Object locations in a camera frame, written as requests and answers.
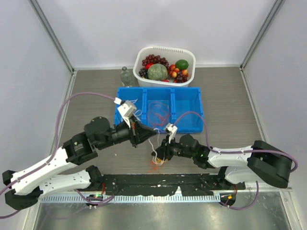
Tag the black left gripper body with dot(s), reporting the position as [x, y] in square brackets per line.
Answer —
[122, 132]

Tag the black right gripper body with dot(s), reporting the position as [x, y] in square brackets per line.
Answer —
[173, 148]

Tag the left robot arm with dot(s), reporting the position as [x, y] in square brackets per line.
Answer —
[45, 178]

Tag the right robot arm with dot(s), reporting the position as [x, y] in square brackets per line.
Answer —
[259, 162]

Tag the left blue bin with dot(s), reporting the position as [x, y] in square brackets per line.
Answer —
[136, 96]

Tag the right blue bin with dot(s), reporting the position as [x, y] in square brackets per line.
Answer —
[187, 102]

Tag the clear glass bottle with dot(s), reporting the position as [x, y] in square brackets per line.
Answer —
[126, 77]

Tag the dark grape bunch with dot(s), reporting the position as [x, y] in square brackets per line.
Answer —
[143, 72]

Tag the green melon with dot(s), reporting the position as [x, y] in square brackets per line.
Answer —
[157, 72]

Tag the red yellow peaches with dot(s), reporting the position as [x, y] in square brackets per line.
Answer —
[176, 75]

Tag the red grape bunch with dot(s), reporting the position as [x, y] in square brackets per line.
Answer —
[154, 60]

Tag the green mango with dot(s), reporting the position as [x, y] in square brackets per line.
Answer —
[182, 64]

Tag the white plastic basket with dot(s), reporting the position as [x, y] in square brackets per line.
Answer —
[172, 55]

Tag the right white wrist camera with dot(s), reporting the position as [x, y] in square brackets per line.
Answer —
[171, 130]

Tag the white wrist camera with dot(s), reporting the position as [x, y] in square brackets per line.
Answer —
[171, 130]
[126, 109]

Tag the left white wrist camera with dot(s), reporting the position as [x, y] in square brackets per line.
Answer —
[126, 109]

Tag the white slotted cable duct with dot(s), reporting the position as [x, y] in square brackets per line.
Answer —
[176, 198]

